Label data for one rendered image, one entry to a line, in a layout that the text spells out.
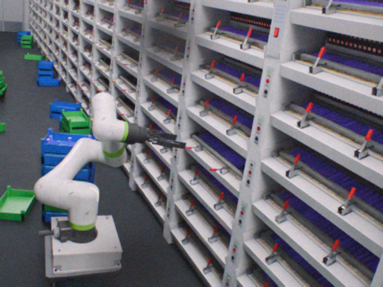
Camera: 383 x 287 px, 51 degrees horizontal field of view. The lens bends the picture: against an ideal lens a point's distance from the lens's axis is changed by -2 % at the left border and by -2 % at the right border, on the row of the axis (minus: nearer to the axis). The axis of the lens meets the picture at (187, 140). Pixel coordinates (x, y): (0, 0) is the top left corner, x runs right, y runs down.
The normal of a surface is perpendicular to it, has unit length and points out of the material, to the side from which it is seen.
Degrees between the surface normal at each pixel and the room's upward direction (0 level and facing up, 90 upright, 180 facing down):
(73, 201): 87
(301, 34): 90
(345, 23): 107
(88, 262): 90
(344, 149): 17
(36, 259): 0
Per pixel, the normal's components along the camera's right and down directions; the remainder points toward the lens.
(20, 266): 0.12, -0.93
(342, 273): -0.14, -0.88
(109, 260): 0.32, 0.37
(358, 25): -0.89, 0.31
